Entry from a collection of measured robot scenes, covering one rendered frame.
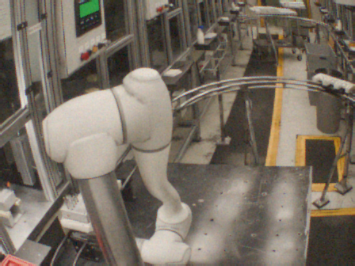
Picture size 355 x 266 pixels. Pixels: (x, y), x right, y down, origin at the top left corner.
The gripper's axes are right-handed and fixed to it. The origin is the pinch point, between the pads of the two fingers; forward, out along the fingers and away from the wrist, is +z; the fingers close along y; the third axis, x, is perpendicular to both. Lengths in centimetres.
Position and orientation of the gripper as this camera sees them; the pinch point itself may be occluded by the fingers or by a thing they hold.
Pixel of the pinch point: (82, 237)
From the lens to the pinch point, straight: 148.9
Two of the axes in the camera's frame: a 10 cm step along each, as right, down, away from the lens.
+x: -2.7, 4.4, -8.6
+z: -9.6, -0.3, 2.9
